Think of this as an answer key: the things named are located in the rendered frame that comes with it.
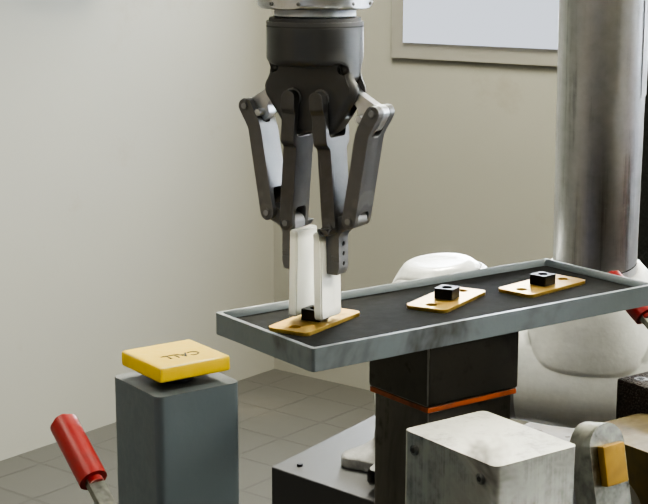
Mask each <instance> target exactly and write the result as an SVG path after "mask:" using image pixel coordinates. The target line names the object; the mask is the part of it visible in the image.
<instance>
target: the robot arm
mask: <svg viewBox="0 0 648 504"><path fill-rule="evenodd" d="M372 3H373V0H257V4H258V6H259V7H260V8H264V9H274V16H270V17H269V20H267V21H266V56H267V60H268V62H269V64H270V73H269V76H268V78H267V80H266V83H265V89H264V90H263V91H261V92H260V93H258V94H256V95H255V96H253V97H249V98H243V99H241V100H240V102H239V109H240V111H241V114H242V116H243V118H244V120H245V122H246V124H247V127H248V131H249V137H250V144H251V151H252V158H253V164H254V171H255V178H256V185H257V192H258V198H259V205H260V212H261V216H262V217H263V218H264V219H265V220H272V221H274V222H276V223H277V224H279V225H280V227H281V229H282V249H283V250H282V254H283V255H282V263H283V266H284V268H286V269H290V270H289V315H290V316H294V317H296V316H299V315H301V309H302V308H304V307H307V306H309V305H314V315H315V319H316V320H320V321H322V320H324V319H327V318H329V317H332V316H335V315H337V314H340V312H341V275H340V274H342V273H345V272H347V269H348V234H349V232H350V231H351V230H352V229H354V228H356V227H360V226H363V225H366V224H368V223H369V222H370V220H371V214H372V207H373V201H374V195H375V189H376V182H377V176H378V170H379V163H380V157H381V151H382V145H383V138H384V133H385V131H386V130H387V128H388V126H389V124H390V122H391V120H392V118H393V116H394V113H395V110H394V107H393V106H392V105H391V104H380V103H379V102H377V101H376V100H375V99H373V98H372V97H371V96H369V95H368V94H366V85H365V83H364V81H363V78H362V75H361V66H362V62H363V57H364V21H362V20H361V17H359V16H356V10H357V9H367V8H370V7H371V6H372ZM647 69H648V0H559V20H558V62H557V105H556V147H555V190H554V232H553V258H552V260H556V261H560V262H564V263H568V264H573V265H577V266H581V267H585V268H589V269H594V270H598V271H602V272H606V273H608V272H609V271H616V270H618V271H620V273H621V274H622V275H623V276H624V277H627V278H631V279H636V280H640V281H644V282H648V269H647V268H646V267H645V266H644V265H643V264H642V263H641V262H640V261H639V260H638V259H637V254H638V233H639V212H640V192H641V171H642V151H643V130H644V110H645V96H646V90H647ZM356 110H358V114H357V117H356V118H355V120H356V122H357V123H358V124H359V125H358V127H357V130H356V133H355V137H354V143H353V149H352V156H351V162H350V169H349V176H348V162H347V144H348V143H349V121H350V120H351V118H352V117H353V115H354V114H355V112H356ZM276 112H277V113H278V114H279V116H280V118H281V120H282V121H281V138H279V131H278V126H277V122H276V118H275V116H274V115H275V113H276ZM280 139H281V143H282V144H283V159H282V152H281V145H280ZM313 144H314V147H315V148H316V149H317V154H318V171H319V187H320V203H321V219H322V228H320V229H317V227H316V225H311V224H310V223H312V221H313V218H311V219H310V218H309V217H308V216H309V200H310V184H311V168H312V152H313ZM308 224H310V225H308ZM305 225H306V226H305ZM483 268H488V267H487V266H486V265H484V264H483V263H481V262H479V261H476V260H475V259H473V258H471V257H470V256H467V255H464V254H459V253H434V254H427V255H422V256H418V257H415V258H412V259H410V260H408V261H407V262H405V263H404V264H403V266H402V267H401V269H400V270H399V272H398V273H397V275H396V276H395V278H394V280H393V282H392V283H397V282H403V281H409V280H415V279H422V278H428V277H434V276H440V275H446V274H452V273H458V272H464V271H471V270H477V269H483ZM647 371H648V329H647V328H646V327H645V326H644V324H636V322H635V321H634V320H633V319H632V318H631V317H630V315H629V314H628V313H627V312H626V311H625V310H624V311H619V312H614V313H609V314H604V315H599V316H594V317H589V318H584V319H579V320H574V321H569V322H564V323H559V324H554V325H549V326H544V327H539V328H534V329H529V330H524V331H519V343H518V379H517V387H515V388H516V393H515V394H511V399H510V419H516V420H523V421H528V422H532V423H537V424H543V425H549V426H556V427H565V428H576V427H577V426H578V425H579V424H580V423H583V422H587V421H590V422H607V421H611V420H614V419H616V404H617V381H618V379H619V378H622V377H626V376H631V375H635V374H639V373H643V372H647ZM341 465H342V466H343V467H344V468H347V469H352V470H359V471H364V472H367V482H369V485H370V486H372V487H375V431H374V438H372V439H371V440H370V441H368V442H366V443H365V444H363V445H361V446H358V447H355V448H352V449H349V450H347V451H344V452H343V453H342V455H341Z"/></svg>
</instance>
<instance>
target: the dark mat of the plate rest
mask: <svg viewBox="0 0 648 504"><path fill-rule="evenodd" d="M539 271H543V272H548V273H554V274H559V275H564V276H570V277H575V278H580V279H584V280H585V284H582V285H579V286H575V287H571V288H568V289H564V290H560V291H556V292H553V293H549V294H545V295H541V296H538V297H534V298H527V297H522V296H517V295H512V294H507V293H502V292H499V287H502V286H506V285H510V284H514V283H518V282H522V281H526V280H530V274H531V273H535V272H539ZM442 284H445V285H453V286H460V287H464V288H472V289H480V290H485V295H484V296H482V297H480V298H477V299H475V300H473V301H471V302H469V303H467V304H465V305H463V306H461V307H459V308H456V309H454V310H452V311H450V312H448V313H436V312H428V311H421V310H414V309H408V308H407V304H408V303H410V302H412V301H414V300H417V299H419V298H421V297H423V296H426V295H428V294H430V293H432V292H434V288H435V287H437V286H439V285H442ZM626 288H632V286H628V285H623V284H619V283H615V282H611V281H607V280H603V279H599V278H595V277H591V276H587V275H582V274H578V273H574V272H570V271H566V270H562V269H558V268H554V267H550V266H540V267H534V268H528V269H522V270H516V271H510V272H504V273H498V274H492V275H486V276H480V277H474V278H468V279H462V280H456V281H450V282H444V283H438V284H432V285H426V286H420V287H414V288H408V289H403V290H397V291H391V292H385V293H379V294H373V295H367V296H361V297H355V298H349V299H343V300H341V308H344V309H351V310H357V311H359V312H360V315H359V316H358V317H355V318H353V319H350V320H348V321H345V322H343V323H340V324H338V325H335V326H333V327H330V328H328V329H325V330H323V331H321V332H318V333H316V334H313V335H311V336H297V335H291V334H285V333H279V332H275V333H278V334H280V335H283V336H286V337H288V338H291V339H294V340H296V341H299V342H302V343H304V344H307V345H310V346H312V347H318V346H323V345H328V344H334V343H339V342H344V341H350V340H355V339H360V338H366V337H371V336H376V335H382V334H387V333H392V332H397V331H403V330H408V329H413V328H419V327H424V326H429V325H435V324H440V323H445V322H451V321H456V320H461V319H467V318H472V317H477V316H483V315H488V314H493V313H499V312H504V311H509V310H515V309H520V308H525V307H531V306H536V305H541V304H547V303H552V302H557V301H563V300H568V299H573V298H579V297H584V296H589V295H595V294H600V293H605V292H610V291H616V290H621V289H626ZM291 317H294V316H290V315H289V309H283V310H277V311H271V312H265V313H259V314H253V315H247V316H241V317H235V318H238V319H240V320H243V321H246V322H248V323H251V324H254V325H256V326H259V327H262V328H264V329H267V330H269V326H270V325H273V324H275V323H278V322H280V321H283V320H286V319H288V318H291Z"/></svg>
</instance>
